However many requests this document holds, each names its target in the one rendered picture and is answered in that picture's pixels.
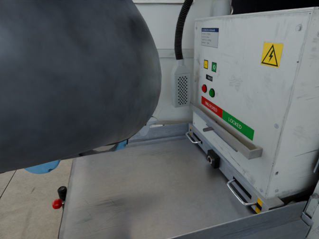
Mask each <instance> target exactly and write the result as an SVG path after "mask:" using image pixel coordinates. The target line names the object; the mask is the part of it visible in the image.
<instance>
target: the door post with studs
mask: <svg viewBox="0 0 319 239"><path fill-rule="evenodd" d="M310 198H311V201H310V203H309V205H308V208H307V210H306V213H307V214H308V215H309V216H310V217H312V218H311V220H312V221H313V222H314V224H313V226H312V228H311V230H310V232H309V234H308V236H307V238H306V237H305V239H319V181H318V183H317V185H316V188H315V190H314V192H313V194H312V195H311V196H310Z"/></svg>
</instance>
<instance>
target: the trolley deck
mask: <svg viewBox="0 0 319 239"><path fill-rule="evenodd" d="M228 181H229V180H228V179H227V177H226V176H225V175H224V174H223V173H222V172H221V170H220V169H219V168H216V169H214V168H213V167H212V166H211V164H210V163H209V162H208V161H207V154H206V153H205V152H204V150H203V149H202V148H201V147H200V146H199V144H198V143H196V144H195V143H192V142H191V141H190V140H189V139H188V138H182V139H175V140H169V141H162V142H156V143H149V144H143V145H136V146H130V147H125V148H124V149H120V150H116V151H114V152H105V153H99V154H94V155H88V156H81V157H76V158H73V162H72V167H71V172H70V177H69V182H68V187H67V192H66V198H65V204H64V208H63V213H62V218H61V223H60V228H59V233H58V238H57V239H167V238H171V237H174V236H178V235H181V234H185V233H189V232H192V231H196V230H200V229H203V228H207V227H211V226H214V225H217V224H221V223H225V222H228V221H233V220H236V219H240V218H243V217H247V216H250V215H254V214H257V212H256V211H254V209H253V208H252V207H251V206H245V205H243V204H241V202H240V201H239V200H238V199H237V198H236V196H235V195H234V194H233V193H232V192H231V190H230V189H229V188H228V186H227V182H228ZM309 229H310V226H308V225H307V224H306V223H305V222H304V221H303V220H298V221H294V222H291V223H287V224H284V225H281V226H278V227H275V228H272V229H268V230H264V231H261V232H258V233H255V234H252V235H248V236H245V237H242V238H238V239H305V237H306V235H307V233H308V231H309Z"/></svg>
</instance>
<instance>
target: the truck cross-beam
mask: <svg viewBox="0 0 319 239"><path fill-rule="evenodd" d="M190 126H191V127H192V128H193V139H194V140H195V141H196V142H197V141H201V142H202V143H198V144H199V146H200V147H201V148H202V149H203V150H204V152H205V153H206V154H207V151H208V150H210V149H212V150H214V151H215V153H216V154H217V155H218V156H219V157H220V162H219V169H220V170H221V172H222V173H223V174H224V175H225V176H226V177H227V179H228V180H229V181H230V180H232V179H236V181H234V182H232V184H233V186H234V187H235V188H236V189H237V190H238V192H239V193H240V194H241V195H242V196H243V197H244V198H245V199H246V201H247V202H248V203H250V202H251V197H252V193H253V192H254V194H255V195H256V196H257V197H258V198H259V199H260V200H261V201H262V206H260V205H259V203H258V202H257V205H256V207H257V208H258V209H259V210H260V213H261V212H264V211H269V210H273V209H276V208H280V207H283V205H284V202H282V201H281V200H280V199H279V198H278V197H277V196H276V197H273V198H270V199H267V200H266V199H265V198H264V197H263V196H262V195H261V194H260V193H259V192H258V191H257V190H256V189H255V188H254V187H253V186H252V185H251V184H250V183H249V182H248V181H247V180H246V179H245V178H244V177H243V176H242V175H241V174H240V173H239V172H238V171H237V170H236V169H235V167H234V166H233V165H232V164H231V163H230V162H229V161H228V160H227V159H226V158H225V157H224V156H223V155H222V154H221V153H220V152H219V151H218V150H217V149H216V148H215V147H214V146H213V145H212V144H211V143H210V142H209V141H208V140H207V139H206V138H205V137H204V136H203V135H202V133H201V132H200V131H199V130H198V129H197V128H196V127H195V126H194V125H193V122H190V123H188V131H191V129H190Z"/></svg>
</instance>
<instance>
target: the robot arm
mask: <svg viewBox="0 0 319 239"><path fill-rule="evenodd" d="M161 78H162V74H161V67H160V59H159V54H158V51H157V48H156V45H155V43H154V40H153V37H152V35H151V33H150V30H149V28H148V26H147V23H146V21H145V20H144V18H143V16H142V15H141V13H140V12H139V10H138V8H137V7H136V5H135V4H134V2H133V1H132V0H0V174H2V173H5V172H9V171H14V170H18V169H23V168H24V169H25V170H27V171H28V172H31V173H34V174H45V173H48V172H50V171H52V170H53V169H55V168H56V167H57V166H58V165H59V163H60V161H61V160H66V159H71V158H76V157H81V156H88V155H94V154H99V153H105V152H114V151H116V150H120V149H124V148H125V147H126V145H127V144H128V139H130V138H131V137H132V136H134V135H135V134H136V133H137V132H139V133H140V135H141V136H145V135H147V133H148V130H149V128H150V126H151V125H152V124H154V123H157V122H158V121H159V120H158V119H157V118H156V117H154V116H152V115H153V113H154V111H155V109H156V107H157V105H158V102H159V97H160V92H161Z"/></svg>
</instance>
